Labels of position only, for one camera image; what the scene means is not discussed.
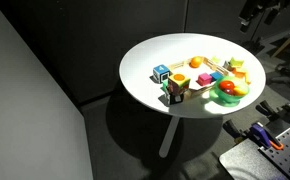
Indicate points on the blue block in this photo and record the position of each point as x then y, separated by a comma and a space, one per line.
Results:
216, 76

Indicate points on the white table leg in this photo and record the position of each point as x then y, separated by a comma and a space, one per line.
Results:
169, 136

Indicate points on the wooden tray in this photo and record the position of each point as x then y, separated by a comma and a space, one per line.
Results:
193, 88

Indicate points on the blue white picture cube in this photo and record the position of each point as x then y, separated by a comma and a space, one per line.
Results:
161, 72

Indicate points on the grey block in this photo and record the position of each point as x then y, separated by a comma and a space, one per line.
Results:
227, 65

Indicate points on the dark red toy plum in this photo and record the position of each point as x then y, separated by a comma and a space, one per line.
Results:
228, 91

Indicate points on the black mounting plate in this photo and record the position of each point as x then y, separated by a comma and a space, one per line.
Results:
245, 163

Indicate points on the lime green block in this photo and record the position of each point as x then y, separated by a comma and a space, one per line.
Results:
236, 62

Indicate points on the pink block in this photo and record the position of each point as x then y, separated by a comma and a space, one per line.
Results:
204, 79

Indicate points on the black clamp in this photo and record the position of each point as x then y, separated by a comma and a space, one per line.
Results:
236, 129
268, 108

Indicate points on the orange block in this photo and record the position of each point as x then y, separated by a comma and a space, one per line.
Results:
239, 72

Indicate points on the yellow toy peach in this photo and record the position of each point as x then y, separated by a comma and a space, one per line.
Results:
241, 90

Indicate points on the yellow toy lemon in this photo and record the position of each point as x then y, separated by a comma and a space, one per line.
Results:
215, 60

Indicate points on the green plastic bowl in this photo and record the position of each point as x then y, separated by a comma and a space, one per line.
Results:
225, 97

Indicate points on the yellow toy banana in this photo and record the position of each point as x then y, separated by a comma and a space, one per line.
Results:
247, 77

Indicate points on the toy orange fruit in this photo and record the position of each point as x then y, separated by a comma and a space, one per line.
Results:
196, 62

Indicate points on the black perforated breadboard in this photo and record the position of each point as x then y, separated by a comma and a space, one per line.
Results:
286, 146

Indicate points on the large picture cube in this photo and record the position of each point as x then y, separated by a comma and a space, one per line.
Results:
178, 87

